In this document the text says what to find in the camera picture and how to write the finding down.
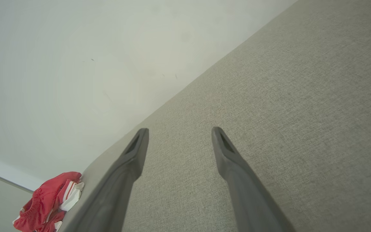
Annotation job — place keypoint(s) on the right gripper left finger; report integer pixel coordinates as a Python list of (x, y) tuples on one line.
[(118, 190)]

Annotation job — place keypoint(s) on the red shorts with white stripe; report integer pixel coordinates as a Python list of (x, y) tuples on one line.
[(40, 199)]

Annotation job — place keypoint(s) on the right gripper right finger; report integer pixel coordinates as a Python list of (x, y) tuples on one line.
[(246, 193)]

